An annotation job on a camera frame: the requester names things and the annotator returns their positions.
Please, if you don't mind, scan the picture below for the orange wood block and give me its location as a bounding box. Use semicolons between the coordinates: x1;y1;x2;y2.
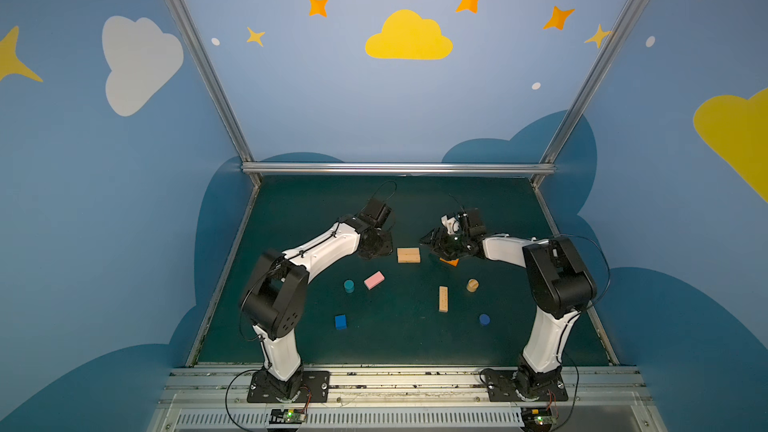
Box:
439;258;459;267

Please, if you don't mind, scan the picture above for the natural wood block front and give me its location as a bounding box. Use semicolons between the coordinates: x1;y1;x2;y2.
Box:
398;255;421;264

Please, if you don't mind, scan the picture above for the natural wood block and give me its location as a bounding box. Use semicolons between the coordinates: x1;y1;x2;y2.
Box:
397;247;420;257
438;286;449;313
398;255;421;264

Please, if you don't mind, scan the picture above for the pink wood block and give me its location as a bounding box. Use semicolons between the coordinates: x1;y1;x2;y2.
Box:
364;271;385;290

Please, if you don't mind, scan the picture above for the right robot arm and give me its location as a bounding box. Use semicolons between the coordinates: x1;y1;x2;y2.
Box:
420;208;597;401

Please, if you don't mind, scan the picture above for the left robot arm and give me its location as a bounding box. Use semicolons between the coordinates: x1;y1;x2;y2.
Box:
238;198;393;402

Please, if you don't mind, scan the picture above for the natural wood cylinder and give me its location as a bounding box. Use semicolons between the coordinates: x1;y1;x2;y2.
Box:
466;279;479;293

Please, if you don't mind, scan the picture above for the blue wood cube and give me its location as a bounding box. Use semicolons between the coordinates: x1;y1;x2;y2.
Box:
334;314;348;330

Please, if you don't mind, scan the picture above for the right controller board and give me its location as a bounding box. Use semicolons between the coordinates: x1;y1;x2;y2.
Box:
521;408;556;432

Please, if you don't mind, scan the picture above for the controller board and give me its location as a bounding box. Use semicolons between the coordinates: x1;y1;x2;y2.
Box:
268;409;307;426
521;408;556;432

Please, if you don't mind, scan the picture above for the left controller board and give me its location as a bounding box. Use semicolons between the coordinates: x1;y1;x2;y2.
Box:
268;409;307;426

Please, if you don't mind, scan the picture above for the aluminium rear frame bar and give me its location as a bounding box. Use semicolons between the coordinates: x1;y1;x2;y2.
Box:
241;161;556;176

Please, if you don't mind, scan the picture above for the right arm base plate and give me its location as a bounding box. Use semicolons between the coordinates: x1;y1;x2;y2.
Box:
479;368;569;402

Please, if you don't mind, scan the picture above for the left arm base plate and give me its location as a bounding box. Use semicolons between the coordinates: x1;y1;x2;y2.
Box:
246;369;330;403

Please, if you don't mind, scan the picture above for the aluminium right frame post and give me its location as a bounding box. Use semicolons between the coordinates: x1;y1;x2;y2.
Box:
539;0;650;174

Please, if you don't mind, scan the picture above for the aluminium frame post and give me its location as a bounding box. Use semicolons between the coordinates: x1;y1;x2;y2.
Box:
539;0;650;174
164;0;253;165

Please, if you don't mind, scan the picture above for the aluminium front rail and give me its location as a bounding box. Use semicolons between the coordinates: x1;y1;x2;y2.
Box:
147;365;666;431

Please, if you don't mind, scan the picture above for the aluminium left frame post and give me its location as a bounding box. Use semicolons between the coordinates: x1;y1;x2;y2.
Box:
164;0;253;165

